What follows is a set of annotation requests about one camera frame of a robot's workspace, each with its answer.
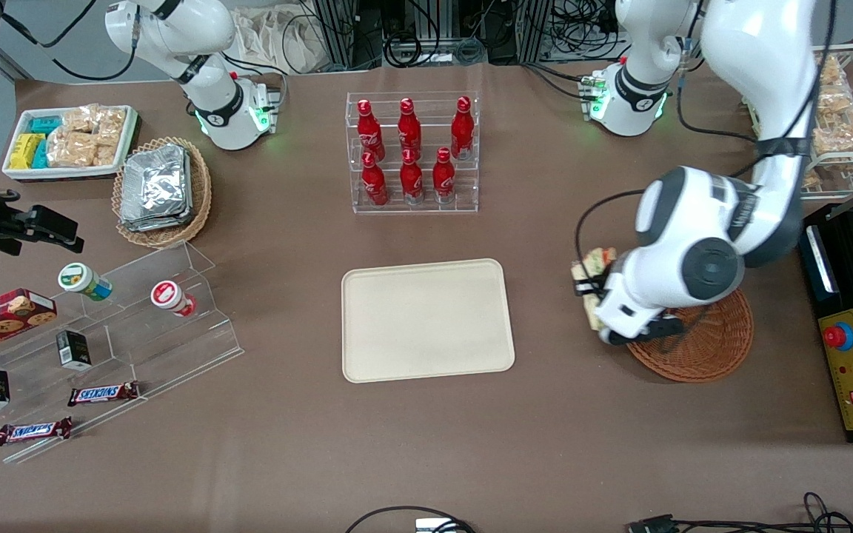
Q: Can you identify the triangular sandwich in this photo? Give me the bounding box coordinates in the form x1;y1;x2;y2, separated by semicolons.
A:
571;247;618;332

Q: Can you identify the white rectangular snack tray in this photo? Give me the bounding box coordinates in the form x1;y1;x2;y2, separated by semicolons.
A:
2;105;139;183

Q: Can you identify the round brown wicker basket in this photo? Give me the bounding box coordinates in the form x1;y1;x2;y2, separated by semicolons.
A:
625;289;755;383

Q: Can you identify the oval brown wicker basket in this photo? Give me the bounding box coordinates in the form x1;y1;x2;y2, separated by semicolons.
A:
112;136;213;249

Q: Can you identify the beige plastic tray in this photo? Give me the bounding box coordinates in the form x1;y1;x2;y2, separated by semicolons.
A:
341;258;516;384

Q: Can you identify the green lid cup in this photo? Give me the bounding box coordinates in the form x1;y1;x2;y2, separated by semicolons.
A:
57;262;113;302

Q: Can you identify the yellow snack packet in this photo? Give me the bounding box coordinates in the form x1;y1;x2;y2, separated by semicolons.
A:
9;133;46;170

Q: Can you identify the red plaid cookie box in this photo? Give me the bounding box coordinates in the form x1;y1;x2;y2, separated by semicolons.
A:
0;288;58;363

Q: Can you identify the silver foil packs stack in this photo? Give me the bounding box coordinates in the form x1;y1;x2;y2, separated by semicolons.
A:
119;144;195;233

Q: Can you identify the red lid cup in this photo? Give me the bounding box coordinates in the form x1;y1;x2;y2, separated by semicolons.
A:
150;280;198;318

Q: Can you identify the clear acrylic stepped shelf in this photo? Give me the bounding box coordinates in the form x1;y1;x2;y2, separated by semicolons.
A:
0;241;245;466

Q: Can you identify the snickers chocolate bar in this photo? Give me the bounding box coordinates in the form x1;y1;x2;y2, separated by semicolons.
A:
0;416;74;447
67;381;141;408

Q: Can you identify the clear acrylic bottle rack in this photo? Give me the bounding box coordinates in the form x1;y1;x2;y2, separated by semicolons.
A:
346;91;480;215

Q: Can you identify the red cola bottle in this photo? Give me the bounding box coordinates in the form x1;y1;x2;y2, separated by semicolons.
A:
432;147;457;205
399;149;425;206
361;152;389;207
397;98;423;161
449;96;475;161
356;99;386;163

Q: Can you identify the red emergency stop button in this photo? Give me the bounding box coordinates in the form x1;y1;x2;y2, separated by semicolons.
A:
823;321;853;354

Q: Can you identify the clear bagged pastry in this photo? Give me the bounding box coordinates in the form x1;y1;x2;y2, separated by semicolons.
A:
817;56;845;89
814;84;853;116
812;107;853;157

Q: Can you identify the beige cloth bag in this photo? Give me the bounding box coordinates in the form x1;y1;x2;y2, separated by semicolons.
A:
233;4;332;76

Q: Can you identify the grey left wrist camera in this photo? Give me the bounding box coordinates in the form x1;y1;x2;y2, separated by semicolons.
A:
601;314;684;348

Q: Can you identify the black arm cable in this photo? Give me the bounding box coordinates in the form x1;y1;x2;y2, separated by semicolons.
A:
574;0;840;286

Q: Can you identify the black cable connector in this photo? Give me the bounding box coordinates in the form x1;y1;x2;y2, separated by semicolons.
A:
626;514;680;533

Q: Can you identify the aluminium frame post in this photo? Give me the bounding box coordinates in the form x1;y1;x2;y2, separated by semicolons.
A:
313;0;358;72
518;0;555;64

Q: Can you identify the black cable bundle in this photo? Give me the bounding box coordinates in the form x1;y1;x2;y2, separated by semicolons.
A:
381;26;488;69

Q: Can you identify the black tangled cable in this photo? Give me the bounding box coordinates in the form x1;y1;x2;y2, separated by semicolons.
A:
675;492;853;533

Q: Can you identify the black looped cable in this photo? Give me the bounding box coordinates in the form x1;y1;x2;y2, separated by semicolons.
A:
344;505;477;533

